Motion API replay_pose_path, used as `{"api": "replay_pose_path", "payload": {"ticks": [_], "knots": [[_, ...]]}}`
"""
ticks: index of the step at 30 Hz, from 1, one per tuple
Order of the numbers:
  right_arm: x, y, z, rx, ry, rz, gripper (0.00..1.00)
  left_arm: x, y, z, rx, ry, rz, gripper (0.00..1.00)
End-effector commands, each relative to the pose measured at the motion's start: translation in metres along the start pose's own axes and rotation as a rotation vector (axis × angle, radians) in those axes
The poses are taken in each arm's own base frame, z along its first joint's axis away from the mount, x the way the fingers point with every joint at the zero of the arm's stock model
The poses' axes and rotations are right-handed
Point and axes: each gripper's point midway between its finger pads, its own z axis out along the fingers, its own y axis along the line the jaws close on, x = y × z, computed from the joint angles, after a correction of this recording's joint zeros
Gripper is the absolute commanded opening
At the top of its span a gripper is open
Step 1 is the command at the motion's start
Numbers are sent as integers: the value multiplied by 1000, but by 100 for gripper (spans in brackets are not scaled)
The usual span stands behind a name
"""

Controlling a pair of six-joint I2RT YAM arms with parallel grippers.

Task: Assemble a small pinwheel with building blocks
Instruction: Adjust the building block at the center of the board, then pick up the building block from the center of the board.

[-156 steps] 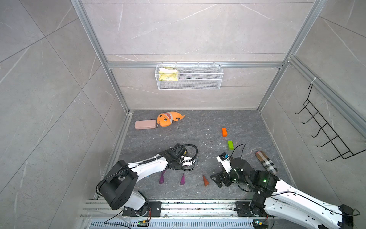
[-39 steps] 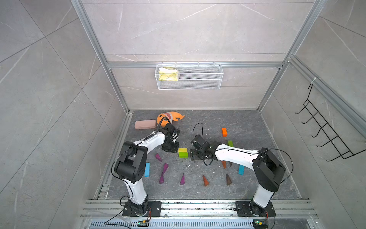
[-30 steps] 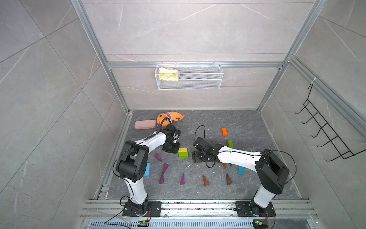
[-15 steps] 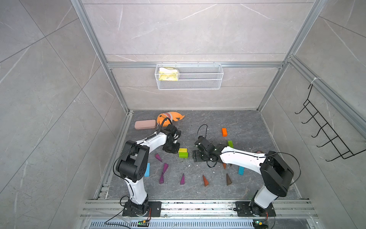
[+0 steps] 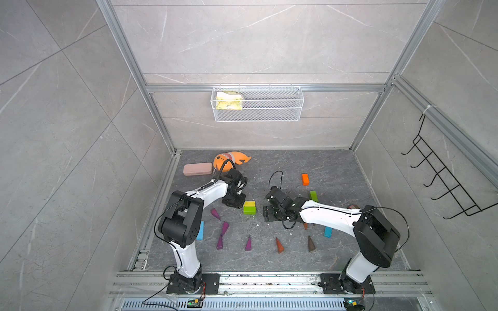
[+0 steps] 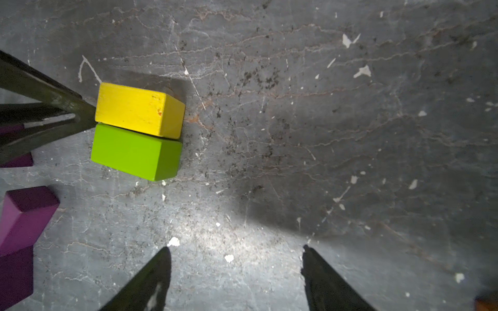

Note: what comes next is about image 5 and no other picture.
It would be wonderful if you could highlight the purple wedge block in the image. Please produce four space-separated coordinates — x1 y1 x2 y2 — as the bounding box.
217 235 224 250
245 236 252 251
211 208 221 220
220 222 230 237

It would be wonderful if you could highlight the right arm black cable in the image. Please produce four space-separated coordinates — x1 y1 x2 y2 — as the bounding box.
268 170 411 253

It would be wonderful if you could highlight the orange fish plush toy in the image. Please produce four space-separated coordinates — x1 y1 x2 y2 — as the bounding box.
213 152 251 172

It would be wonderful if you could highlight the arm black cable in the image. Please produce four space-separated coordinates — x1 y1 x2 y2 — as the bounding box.
268 170 411 253
154 158 248 250

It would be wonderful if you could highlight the orange rectangular block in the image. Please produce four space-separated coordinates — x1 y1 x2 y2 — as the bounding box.
302 174 310 186

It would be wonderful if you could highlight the dark brown wedge block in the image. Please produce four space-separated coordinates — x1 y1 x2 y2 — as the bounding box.
307 236 316 252

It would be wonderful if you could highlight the pink rectangular case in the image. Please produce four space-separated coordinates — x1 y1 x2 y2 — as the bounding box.
183 163 213 176

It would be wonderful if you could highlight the small teal block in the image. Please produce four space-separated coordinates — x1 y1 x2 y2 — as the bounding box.
324 227 333 238

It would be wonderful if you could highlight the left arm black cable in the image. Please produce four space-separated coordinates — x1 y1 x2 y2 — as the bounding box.
154 158 248 250

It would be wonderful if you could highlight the white wire wall basket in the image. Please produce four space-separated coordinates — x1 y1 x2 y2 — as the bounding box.
210 86 304 123

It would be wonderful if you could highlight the green rectangular block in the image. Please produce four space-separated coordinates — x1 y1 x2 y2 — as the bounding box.
243 206 257 215

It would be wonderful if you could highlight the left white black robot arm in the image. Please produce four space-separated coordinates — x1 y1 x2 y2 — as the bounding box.
154 168 248 294

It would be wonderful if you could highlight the light blue eraser block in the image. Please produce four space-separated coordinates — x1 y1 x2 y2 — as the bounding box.
197 221 204 241

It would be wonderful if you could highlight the black wire hook rack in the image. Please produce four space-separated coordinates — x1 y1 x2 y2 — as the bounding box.
401 114 497 220

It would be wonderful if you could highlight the yellow white cloth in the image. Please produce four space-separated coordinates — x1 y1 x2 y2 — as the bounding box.
215 91 245 110

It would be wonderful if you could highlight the reddish brown wedge block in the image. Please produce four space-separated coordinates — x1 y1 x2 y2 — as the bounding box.
275 238 285 254

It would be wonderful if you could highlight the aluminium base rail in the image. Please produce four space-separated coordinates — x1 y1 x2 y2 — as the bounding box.
106 271 433 310

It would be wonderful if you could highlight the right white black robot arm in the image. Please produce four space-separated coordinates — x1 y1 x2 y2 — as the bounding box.
264 187 401 295

